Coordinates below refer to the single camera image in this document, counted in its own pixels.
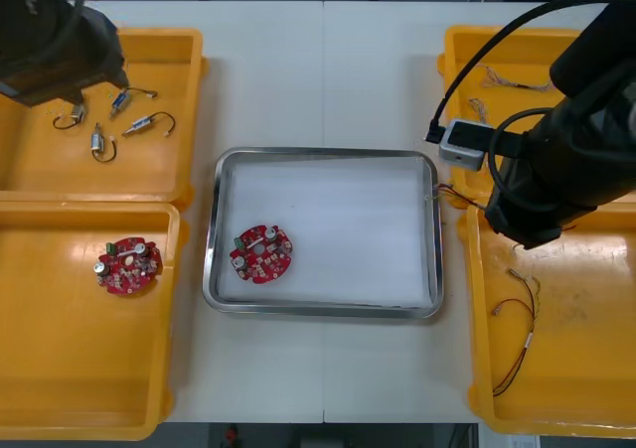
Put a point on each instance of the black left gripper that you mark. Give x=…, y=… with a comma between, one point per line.
x=84, y=65

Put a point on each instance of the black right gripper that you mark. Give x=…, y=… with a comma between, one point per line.
x=531, y=199

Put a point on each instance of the small metal solenoid blue label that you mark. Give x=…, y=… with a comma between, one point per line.
x=97, y=141
x=76, y=114
x=143, y=122
x=119, y=101

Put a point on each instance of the silver-grey and black right arm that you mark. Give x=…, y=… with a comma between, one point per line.
x=596, y=95

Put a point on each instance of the silver-grey and black left arm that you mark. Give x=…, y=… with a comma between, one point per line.
x=30, y=1

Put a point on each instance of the yellow-orange plastic bin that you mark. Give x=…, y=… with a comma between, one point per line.
x=74, y=358
x=571, y=343
x=497, y=45
x=149, y=170

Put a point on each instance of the white sheet liner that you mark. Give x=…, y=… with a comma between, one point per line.
x=348, y=229

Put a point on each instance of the round red circuit board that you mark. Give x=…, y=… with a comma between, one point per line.
x=130, y=269
x=263, y=256

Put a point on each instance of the steel tray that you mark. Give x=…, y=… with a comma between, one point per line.
x=211, y=269

